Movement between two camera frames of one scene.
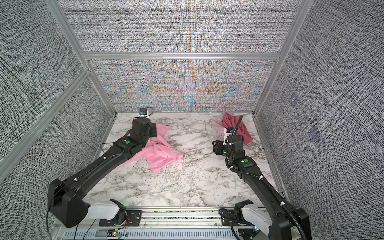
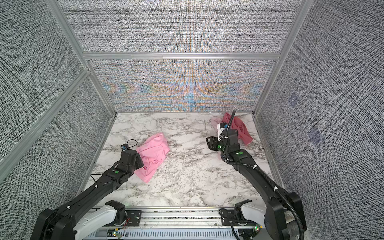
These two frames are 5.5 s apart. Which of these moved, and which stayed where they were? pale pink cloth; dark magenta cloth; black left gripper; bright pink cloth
Moved: bright pink cloth; black left gripper
Stayed: pale pink cloth; dark magenta cloth
